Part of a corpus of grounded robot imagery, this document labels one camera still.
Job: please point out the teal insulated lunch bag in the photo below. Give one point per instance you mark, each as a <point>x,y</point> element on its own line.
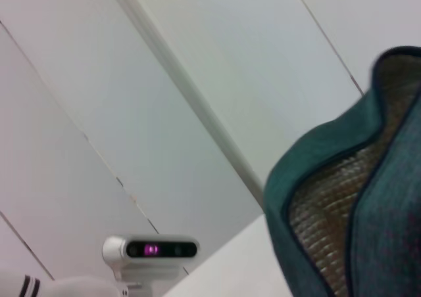
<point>378,211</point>

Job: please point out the white head camera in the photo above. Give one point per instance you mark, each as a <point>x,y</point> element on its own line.
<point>148,254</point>

